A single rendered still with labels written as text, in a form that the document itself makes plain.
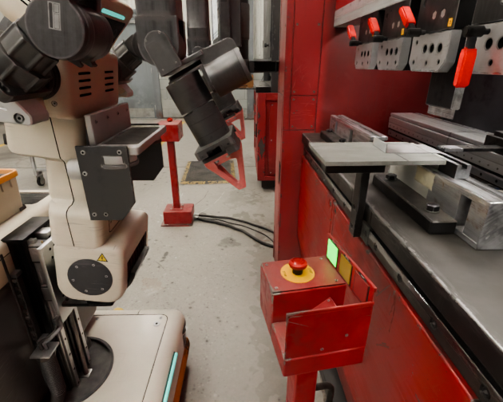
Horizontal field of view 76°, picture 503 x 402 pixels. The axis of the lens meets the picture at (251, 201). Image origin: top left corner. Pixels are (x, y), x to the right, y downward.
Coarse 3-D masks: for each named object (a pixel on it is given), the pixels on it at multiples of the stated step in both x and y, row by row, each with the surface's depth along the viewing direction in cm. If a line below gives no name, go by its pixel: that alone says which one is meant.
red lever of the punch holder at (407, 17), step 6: (402, 6) 75; (408, 6) 75; (402, 12) 74; (408, 12) 74; (402, 18) 74; (408, 18) 73; (414, 18) 73; (408, 24) 73; (414, 24) 73; (408, 30) 71; (414, 30) 71; (420, 30) 71; (408, 36) 72; (414, 36) 72
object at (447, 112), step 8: (432, 72) 75; (432, 80) 75; (440, 80) 72; (448, 80) 69; (432, 88) 75; (440, 88) 72; (448, 88) 69; (456, 88) 67; (464, 88) 67; (432, 96) 75; (440, 96) 72; (448, 96) 69; (456, 96) 68; (432, 104) 75; (440, 104) 72; (448, 104) 69; (456, 104) 68; (432, 112) 77; (440, 112) 74; (448, 112) 71
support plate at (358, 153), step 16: (320, 144) 83; (336, 144) 83; (352, 144) 83; (368, 144) 83; (336, 160) 69; (352, 160) 69; (368, 160) 69; (384, 160) 69; (400, 160) 69; (416, 160) 69; (432, 160) 69
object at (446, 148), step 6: (498, 132) 81; (486, 138) 83; (492, 138) 82; (498, 138) 80; (486, 144) 83; (492, 144) 82; (498, 144) 80; (444, 150) 77; (450, 150) 77; (456, 150) 77; (462, 150) 77; (468, 150) 77; (474, 150) 77; (480, 150) 77; (486, 150) 77; (492, 150) 77; (498, 150) 77
